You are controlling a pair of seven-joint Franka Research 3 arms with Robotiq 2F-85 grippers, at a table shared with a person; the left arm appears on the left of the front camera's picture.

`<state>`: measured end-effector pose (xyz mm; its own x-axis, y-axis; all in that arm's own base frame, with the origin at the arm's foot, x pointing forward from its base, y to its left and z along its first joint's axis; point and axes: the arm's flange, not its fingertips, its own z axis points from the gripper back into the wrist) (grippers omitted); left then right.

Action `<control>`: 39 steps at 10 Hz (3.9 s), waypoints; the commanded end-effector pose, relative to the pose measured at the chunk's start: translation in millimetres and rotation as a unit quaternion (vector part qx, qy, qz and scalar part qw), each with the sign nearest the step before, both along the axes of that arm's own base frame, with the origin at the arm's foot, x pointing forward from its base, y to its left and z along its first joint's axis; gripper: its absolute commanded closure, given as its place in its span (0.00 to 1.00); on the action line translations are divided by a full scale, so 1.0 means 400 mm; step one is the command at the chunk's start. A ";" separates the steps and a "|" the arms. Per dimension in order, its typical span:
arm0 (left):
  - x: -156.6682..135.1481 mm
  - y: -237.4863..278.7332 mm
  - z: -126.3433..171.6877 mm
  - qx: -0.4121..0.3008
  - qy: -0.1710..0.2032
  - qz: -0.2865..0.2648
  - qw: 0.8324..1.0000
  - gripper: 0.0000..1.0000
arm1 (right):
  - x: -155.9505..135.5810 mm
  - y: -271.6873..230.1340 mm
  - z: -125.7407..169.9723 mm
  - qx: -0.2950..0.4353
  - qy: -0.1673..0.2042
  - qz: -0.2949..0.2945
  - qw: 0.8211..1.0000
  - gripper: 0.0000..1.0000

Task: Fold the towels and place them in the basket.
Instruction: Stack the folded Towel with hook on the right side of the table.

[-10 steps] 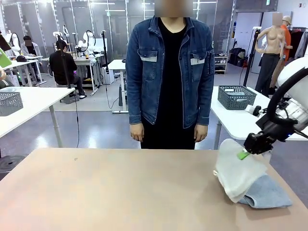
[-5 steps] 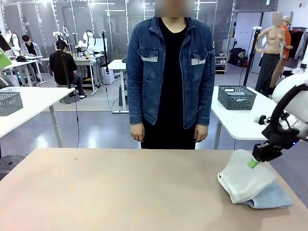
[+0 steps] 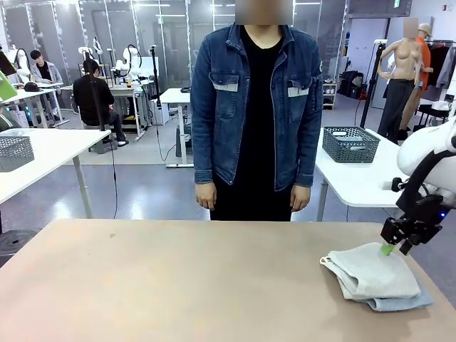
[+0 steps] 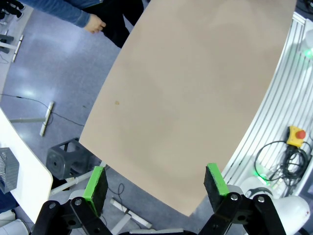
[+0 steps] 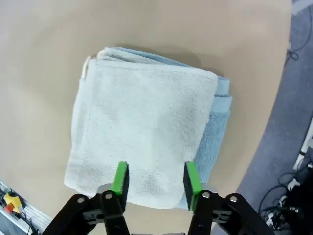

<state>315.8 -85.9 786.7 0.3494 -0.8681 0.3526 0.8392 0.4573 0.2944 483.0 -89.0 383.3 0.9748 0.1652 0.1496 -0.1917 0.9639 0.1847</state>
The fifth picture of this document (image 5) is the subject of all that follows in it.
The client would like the yellow emergency stop button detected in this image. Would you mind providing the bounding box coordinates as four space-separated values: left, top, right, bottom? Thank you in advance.
2 191 23 214

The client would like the light blue towel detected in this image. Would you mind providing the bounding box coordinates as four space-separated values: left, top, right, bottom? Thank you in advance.
114 46 232 210

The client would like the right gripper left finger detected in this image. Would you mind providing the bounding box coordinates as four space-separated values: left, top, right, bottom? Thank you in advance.
41 161 131 235

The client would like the aluminium frame rail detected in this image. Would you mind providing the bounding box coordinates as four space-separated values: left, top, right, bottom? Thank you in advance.
0 178 53 235

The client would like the black floor cable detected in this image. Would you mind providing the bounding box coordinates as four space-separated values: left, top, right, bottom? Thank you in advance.
285 0 308 61

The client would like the white terry towel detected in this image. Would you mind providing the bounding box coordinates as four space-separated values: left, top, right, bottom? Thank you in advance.
63 47 219 210

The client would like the white table leg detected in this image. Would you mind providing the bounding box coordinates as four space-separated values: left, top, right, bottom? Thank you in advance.
292 132 313 172

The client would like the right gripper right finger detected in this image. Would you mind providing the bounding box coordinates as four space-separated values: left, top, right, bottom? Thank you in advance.
183 161 277 235

